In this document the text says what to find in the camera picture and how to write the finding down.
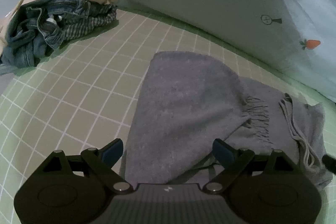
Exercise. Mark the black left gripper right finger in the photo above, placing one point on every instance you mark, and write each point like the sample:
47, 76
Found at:
242, 167

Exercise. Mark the green grid cutting mat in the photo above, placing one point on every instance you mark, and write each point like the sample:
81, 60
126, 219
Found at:
84, 95

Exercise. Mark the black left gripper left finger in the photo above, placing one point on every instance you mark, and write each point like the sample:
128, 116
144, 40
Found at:
93, 163

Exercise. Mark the dark plaid shirt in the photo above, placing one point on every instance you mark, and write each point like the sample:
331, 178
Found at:
93, 16

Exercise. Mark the blue denim jeans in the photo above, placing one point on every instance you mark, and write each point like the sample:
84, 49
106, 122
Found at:
40, 27

